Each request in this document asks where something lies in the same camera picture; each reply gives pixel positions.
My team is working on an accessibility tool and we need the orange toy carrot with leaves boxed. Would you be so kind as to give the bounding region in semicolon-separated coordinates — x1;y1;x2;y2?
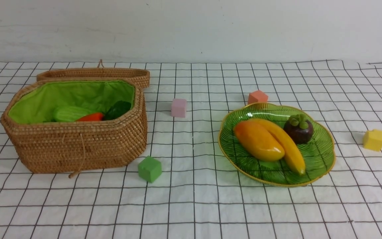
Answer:
76;101;132;121

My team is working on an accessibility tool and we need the orange yellow toy mango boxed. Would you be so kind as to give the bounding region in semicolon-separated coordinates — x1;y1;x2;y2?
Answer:
233;120;285;162

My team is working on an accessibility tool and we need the yellow toy banana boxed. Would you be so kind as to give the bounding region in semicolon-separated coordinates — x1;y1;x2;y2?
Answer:
249;118;306;176

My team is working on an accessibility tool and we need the purple toy mangosteen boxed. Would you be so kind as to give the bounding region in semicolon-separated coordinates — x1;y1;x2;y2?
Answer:
283;114;314;145

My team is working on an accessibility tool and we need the green toy bitter gourd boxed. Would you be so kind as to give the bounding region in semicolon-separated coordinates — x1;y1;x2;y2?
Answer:
53;106;95;122

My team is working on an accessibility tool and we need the pink foam cube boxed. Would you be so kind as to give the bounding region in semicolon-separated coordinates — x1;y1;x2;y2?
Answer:
171;98;187;118

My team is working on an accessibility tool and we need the green foam cube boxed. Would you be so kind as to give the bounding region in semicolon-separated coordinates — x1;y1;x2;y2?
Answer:
138;156;162;183

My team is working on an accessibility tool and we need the woven wicker basket lid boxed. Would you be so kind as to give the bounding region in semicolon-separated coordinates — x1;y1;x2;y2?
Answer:
36;60;150;88

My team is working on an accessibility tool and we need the orange foam cube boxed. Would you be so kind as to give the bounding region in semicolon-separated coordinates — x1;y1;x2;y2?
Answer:
247;90;269;105

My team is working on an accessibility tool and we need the green glass leaf plate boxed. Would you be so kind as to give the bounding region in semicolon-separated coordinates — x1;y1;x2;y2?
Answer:
218;103;336;187

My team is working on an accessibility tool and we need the woven wicker basket green lining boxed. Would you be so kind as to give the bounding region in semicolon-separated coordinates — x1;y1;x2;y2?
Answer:
0;77;148;178

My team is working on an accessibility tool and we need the yellow foam cube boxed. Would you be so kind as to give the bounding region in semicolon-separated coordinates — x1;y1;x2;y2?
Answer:
363;129;382;152

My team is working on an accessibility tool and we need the white checkered tablecloth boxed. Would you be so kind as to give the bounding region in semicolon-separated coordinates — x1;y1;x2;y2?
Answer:
0;60;382;239

